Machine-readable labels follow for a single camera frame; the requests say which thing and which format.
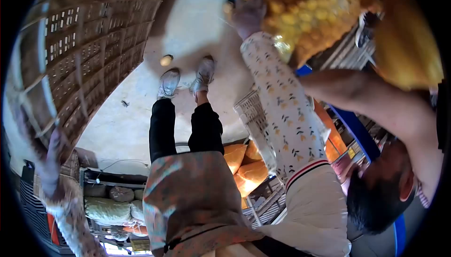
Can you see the plain yellow sack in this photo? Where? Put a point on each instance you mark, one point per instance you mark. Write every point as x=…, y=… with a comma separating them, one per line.
x=405, y=45

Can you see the white plastic crate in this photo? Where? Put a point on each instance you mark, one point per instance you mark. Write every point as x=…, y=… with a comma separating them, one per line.
x=255, y=123

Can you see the person's legs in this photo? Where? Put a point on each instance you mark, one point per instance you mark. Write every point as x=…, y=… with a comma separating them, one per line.
x=162, y=126

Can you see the person's right hand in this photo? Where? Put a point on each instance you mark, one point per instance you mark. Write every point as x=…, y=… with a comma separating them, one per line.
x=249, y=17

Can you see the metal rack with filled sacks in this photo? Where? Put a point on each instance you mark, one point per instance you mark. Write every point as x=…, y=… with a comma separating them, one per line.
x=112, y=204

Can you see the person's body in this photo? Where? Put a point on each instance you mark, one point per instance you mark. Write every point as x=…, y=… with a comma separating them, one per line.
x=197, y=200

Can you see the loose potato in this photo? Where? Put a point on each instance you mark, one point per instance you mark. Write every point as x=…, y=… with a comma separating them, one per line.
x=166, y=60

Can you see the yellow mesh sack of potatoes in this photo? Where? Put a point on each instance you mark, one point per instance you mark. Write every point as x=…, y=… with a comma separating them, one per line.
x=313, y=13

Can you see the pile of orange mesh sacks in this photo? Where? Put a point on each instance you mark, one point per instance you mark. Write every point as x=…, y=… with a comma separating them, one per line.
x=246, y=172

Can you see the stack of brown plastic crates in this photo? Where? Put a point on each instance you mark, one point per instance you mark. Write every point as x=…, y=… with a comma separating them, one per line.
x=91, y=56

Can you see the person's right fingers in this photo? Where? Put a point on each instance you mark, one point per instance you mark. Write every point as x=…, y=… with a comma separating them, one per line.
x=251, y=2

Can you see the person's left hand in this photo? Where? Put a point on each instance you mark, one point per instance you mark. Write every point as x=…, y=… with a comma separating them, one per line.
x=56, y=146

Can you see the blue metal beam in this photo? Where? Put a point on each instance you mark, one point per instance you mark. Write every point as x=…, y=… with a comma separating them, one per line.
x=356, y=130

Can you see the small dark floor scrap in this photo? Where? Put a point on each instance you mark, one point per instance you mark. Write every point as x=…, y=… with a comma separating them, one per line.
x=125, y=103

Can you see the black plastic crate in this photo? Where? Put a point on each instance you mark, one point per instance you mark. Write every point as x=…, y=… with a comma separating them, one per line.
x=33, y=207

